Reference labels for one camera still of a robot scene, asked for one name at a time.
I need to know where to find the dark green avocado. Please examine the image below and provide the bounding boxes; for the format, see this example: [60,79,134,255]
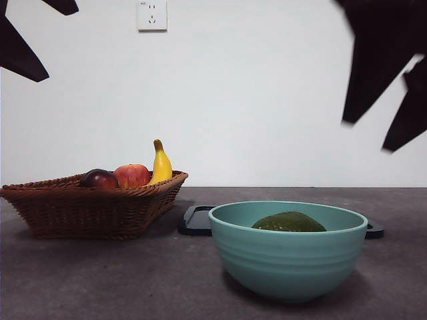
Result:
[252,211,327,233]

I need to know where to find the teal ribbed bowl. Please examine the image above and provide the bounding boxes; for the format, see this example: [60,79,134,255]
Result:
[208,201,369,303]

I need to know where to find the dark red plum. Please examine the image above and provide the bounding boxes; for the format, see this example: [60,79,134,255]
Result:
[79,169,120,189]

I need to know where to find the red apple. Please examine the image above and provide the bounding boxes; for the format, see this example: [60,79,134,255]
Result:
[113,163,151,189]

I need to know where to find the brown wicker basket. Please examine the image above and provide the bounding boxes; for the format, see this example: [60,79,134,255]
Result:
[0,169,189,241]

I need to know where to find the yellow banana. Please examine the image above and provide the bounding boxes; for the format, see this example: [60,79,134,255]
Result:
[146,139,173,186]

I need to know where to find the black rectangular tray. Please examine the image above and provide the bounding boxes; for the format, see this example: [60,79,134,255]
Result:
[177,205,384,239]

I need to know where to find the white wall socket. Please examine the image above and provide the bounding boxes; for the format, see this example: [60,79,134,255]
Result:
[137,0,168,33]

